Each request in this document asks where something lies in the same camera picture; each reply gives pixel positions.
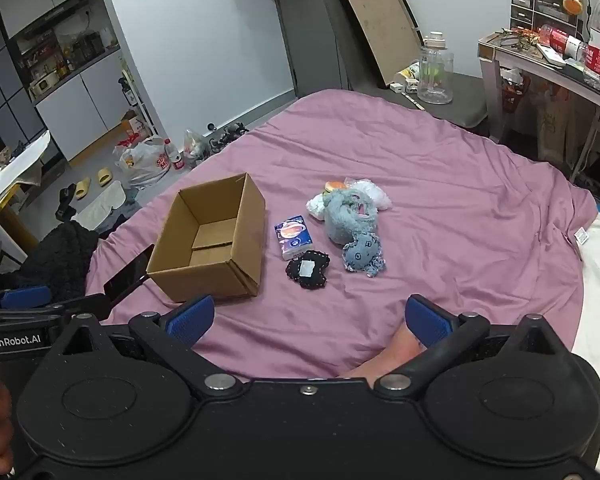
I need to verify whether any blue octopus plush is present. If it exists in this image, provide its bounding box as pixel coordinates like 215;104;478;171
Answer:
342;232;386;278

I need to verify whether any cardboard box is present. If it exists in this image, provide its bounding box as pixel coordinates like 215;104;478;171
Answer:
147;174;265;302

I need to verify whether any white fluffy bagged plush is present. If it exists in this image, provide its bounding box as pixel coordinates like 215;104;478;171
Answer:
344;178;392;210

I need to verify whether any black heart plush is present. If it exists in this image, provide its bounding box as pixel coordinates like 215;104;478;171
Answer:
286;250;330;290

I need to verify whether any grey-blue furry plush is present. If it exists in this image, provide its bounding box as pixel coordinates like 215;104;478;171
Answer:
323;188;378;246

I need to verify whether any burger plush toy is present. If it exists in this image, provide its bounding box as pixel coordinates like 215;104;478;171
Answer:
323;181;348;194

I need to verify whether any person's right hand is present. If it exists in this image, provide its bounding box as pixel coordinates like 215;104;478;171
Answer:
341;323;422;387

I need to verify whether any white towel on floor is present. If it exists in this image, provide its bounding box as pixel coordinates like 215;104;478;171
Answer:
72;180;126;231

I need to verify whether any pink bed sheet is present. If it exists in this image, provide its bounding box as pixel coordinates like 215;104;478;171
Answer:
86;90;597;378

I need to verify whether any white rolled sock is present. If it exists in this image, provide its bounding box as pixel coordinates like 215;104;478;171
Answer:
306;193;326;222

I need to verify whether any white plastic shopping bag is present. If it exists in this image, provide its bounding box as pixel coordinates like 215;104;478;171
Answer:
114;136;171;188

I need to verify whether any red-label water bottle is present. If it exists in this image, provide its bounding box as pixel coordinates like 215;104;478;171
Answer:
164;138;184;170

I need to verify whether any small clear plastic bag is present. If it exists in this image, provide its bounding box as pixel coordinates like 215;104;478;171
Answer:
182;129;211;167

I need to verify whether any grey sneakers pair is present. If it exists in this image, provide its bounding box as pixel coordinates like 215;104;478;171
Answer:
207;122;248;155

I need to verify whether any clear plastic water jug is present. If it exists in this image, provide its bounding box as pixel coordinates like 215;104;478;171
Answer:
417;32;454;105

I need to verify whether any white kitchen cabinet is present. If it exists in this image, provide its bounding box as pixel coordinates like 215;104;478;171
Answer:
0;0;134;160

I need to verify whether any leaning framed board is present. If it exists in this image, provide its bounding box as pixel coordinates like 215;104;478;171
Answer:
339;0;424;88

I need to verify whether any cluttered desk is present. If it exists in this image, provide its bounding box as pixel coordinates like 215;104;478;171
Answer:
478;29;600;182

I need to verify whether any small drawer organizer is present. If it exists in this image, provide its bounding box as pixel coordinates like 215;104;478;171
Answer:
509;0;583;37

